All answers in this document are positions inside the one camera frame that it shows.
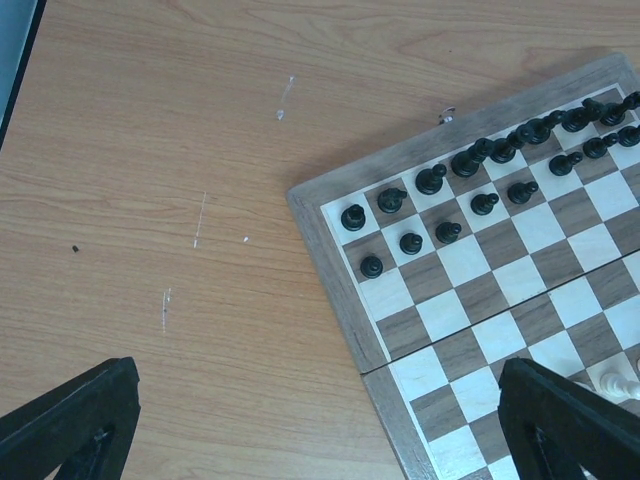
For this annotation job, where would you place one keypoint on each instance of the wooden chess board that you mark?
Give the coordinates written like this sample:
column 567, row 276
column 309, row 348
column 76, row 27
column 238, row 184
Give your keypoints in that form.
column 555, row 280

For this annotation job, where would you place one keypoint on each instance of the black rook piece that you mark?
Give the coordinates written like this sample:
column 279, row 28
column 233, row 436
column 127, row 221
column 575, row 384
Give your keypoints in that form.
column 614, row 113
column 353, row 218

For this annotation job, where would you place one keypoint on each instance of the black bishop piece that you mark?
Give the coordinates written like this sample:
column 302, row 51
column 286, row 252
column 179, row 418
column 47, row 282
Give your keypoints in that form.
column 429, row 181
column 537, row 130

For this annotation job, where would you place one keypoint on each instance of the black queen piece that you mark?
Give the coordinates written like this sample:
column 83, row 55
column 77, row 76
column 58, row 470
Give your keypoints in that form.
column 466, row 163

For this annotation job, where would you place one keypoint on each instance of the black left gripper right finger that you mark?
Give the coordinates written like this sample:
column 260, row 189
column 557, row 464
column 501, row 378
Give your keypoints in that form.
column 556, row 429

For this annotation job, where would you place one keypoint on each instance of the white chess piece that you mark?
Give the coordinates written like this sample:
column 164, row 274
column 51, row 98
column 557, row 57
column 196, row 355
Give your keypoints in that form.
column 616, row 385

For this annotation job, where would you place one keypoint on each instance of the black knight piece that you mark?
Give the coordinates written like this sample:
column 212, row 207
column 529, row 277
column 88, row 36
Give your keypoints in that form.
column 576, row 119
column 390, row 200

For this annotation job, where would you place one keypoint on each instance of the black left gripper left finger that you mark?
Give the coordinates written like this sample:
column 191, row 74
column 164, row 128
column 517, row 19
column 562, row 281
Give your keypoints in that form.
column 82, row 429

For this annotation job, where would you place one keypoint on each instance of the black pawn piece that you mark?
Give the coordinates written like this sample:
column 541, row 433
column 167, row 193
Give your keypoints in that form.
column 371, row 267
column 629, row 136
column 483, row 204
column 597, row 147
column 562, row 165
column 411, row 243
column 521, row 192
column 448, row 232

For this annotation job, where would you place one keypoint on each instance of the black king piece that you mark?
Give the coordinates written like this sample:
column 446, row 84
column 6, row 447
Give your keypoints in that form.
column 505, row 148

